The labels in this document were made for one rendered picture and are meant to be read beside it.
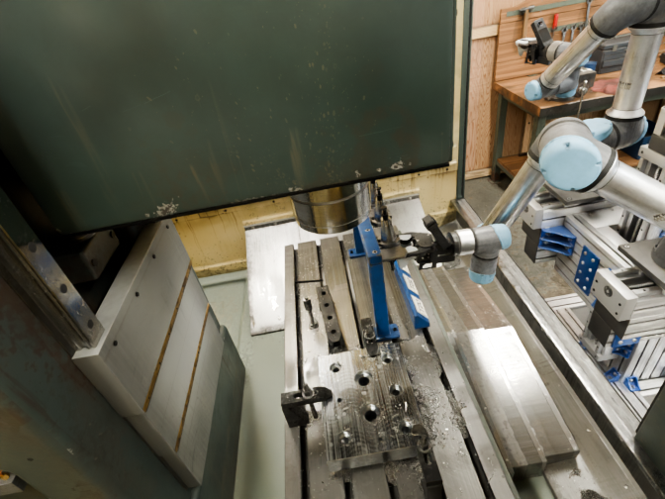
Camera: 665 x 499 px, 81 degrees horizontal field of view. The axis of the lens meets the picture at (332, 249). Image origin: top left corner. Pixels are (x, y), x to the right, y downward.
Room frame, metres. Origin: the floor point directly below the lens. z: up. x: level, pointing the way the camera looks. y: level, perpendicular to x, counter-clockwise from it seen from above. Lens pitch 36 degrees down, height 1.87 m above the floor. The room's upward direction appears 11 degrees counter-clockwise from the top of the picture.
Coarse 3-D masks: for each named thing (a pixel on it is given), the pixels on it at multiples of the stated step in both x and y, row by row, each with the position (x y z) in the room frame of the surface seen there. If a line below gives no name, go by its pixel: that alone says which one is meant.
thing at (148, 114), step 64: (0, 0) 0.58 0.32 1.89; (64, 0) 0.57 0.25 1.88; (128, 0) 0.57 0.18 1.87; (192, 0) 0.57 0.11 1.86; (256, 0) 0.57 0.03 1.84; (320, 0) 0.57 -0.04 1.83; (384, 0) 0.57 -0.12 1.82; (448, 0) 0.57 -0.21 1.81; (0, 64) 0.58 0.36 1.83; (64, 64) 0.57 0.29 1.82; (128, 64) 0.57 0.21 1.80; (192, 64) 0.57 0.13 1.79; (256, 64) 0.57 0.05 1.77; (320, 64) 0.57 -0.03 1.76; (384, 64) 0.57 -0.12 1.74; (448, 64) 0.57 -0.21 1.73; (0, 128) 0.58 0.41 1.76; (64, 128) 0.58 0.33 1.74; (128, 128) 0.57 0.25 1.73; (192, 128) 0.57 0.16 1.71; (256, 128) 0.57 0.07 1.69; (320, 128) 0.57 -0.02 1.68; (384, 128) 0.57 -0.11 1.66; (448, 128) 0.57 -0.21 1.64; (64, 192) 0.58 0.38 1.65; (128, 192) 0.57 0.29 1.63; (192, 192) 0.57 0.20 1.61; (256, 192) 0.57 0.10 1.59
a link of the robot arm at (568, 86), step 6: (576, 72) 1.52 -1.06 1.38; (570, 78) 1.52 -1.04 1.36; (576, 78) 1.52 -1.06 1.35; (564, 84) 1.51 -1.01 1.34; (570, 84) 1.51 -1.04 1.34; (576, 84) 1.52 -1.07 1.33; (564, 90) 1.52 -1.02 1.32; (570, 90) 1.52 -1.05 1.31; (558, 96) 1.54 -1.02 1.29; (564, 96) 1.53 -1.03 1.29; (570, 96) 1.52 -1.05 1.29
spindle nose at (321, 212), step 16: (320, 192) 0.62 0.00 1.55; (336, 192) 0.62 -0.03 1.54; (352, 192) 0.63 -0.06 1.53; (368, 192) 0.66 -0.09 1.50; (304, 208) 0.64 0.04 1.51; (320, 208) 0.62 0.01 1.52; (336, 208) 0.62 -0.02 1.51; (352, 208) 0.62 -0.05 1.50; (368, 208) 0.65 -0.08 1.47; (304, 224) 0.64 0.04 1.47; (320, 224) 0.62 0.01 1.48; (336, 224) 0.62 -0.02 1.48; (352, 224) 0.62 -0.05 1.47
